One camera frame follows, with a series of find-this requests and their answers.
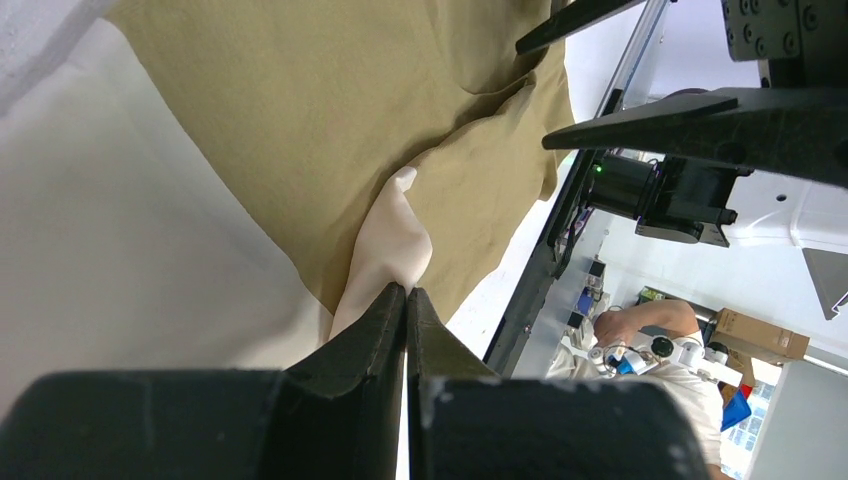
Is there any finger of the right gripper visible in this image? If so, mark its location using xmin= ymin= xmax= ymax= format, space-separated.
xmin=515 ymin=0 xmax=644 ymax=55

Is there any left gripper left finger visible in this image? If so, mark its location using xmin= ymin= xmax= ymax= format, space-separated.
xmin=1 ymin=283 xmax=406 ymax=479

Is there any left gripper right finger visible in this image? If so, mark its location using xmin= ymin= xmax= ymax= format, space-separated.
xmin=406 ymin=288 xmax=709 ymax=479

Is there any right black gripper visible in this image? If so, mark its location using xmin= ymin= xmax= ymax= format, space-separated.
xmin=542 ymin=0 xmax=847 ymax=188

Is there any olive and cream underwear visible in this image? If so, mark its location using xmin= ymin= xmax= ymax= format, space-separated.
xmin=1 ymin=1 xmax=573 ymax=410

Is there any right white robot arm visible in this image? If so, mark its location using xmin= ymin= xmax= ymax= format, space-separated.
xmin=542 ymin=1 xmax=847 ymax=319

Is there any person in white shirt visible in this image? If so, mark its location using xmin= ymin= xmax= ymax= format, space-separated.
xmin=546 ymin=299 xmax=727 ymax=479

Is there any cardboard box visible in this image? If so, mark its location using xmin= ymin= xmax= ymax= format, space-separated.
xmin=711 ymin=308 xmax=809 ymax=365

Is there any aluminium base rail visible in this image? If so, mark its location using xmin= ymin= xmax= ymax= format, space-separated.
xmin=483 ymin=1 xmax=670 ymax=377

